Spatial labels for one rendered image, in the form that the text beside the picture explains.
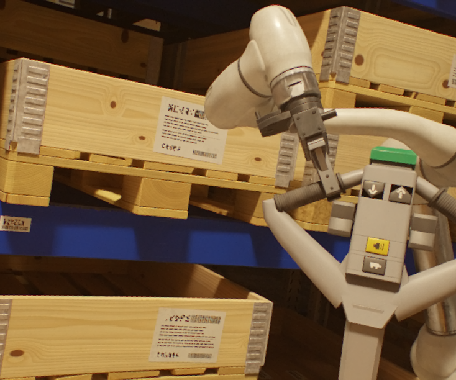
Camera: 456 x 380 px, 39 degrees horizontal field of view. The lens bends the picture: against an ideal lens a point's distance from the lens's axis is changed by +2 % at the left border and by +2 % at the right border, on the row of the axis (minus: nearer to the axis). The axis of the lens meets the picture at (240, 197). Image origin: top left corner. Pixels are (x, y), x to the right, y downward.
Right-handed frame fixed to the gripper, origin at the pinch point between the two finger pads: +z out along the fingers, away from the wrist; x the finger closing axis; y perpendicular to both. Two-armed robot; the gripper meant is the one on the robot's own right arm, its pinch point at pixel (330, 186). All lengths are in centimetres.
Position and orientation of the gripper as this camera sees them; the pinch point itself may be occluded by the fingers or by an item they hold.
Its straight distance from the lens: 118.5
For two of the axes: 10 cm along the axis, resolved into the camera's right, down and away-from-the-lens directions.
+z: 2.9, 9.1, -3.0
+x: 1.9, 2.5, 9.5
